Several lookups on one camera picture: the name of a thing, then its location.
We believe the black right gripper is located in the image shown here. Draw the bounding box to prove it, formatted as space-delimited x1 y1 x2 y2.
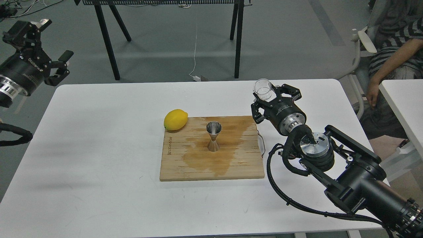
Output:
251 84 306 136

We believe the wooden cutting board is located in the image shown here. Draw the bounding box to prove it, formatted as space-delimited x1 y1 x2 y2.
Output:
160 116 264 182

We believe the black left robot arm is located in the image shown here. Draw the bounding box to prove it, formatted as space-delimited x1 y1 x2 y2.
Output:
1 19 74 113

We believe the steel double jigger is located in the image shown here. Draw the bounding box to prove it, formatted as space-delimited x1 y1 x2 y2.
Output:
206 121 222 152

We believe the black metal table frame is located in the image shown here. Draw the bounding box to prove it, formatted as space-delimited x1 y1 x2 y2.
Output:
73 0 254 81

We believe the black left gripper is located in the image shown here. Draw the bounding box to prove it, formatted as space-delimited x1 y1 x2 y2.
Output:
0 19 74 96

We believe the white side table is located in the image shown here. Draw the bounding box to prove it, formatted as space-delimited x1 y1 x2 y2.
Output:
379 79 423 156

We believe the person's bare hand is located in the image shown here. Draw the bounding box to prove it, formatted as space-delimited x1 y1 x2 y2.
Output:
366 80 380 108

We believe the small clear glass beaker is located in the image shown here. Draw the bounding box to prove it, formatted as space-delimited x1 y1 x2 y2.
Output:
253 78 276 101

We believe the white cable with plug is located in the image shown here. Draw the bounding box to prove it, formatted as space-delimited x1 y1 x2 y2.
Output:
189 13 202 82

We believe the white office chair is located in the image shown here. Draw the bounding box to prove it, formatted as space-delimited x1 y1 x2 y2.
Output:
335 26 377 120

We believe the seated person striped shirt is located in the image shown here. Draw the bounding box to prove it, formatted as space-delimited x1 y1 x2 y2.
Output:
360 0 423 139

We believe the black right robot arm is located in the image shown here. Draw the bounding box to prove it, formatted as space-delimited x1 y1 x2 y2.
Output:
251 81 423 238

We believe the yellow lemon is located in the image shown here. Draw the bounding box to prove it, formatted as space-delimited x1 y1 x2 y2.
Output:
164 109 188 131

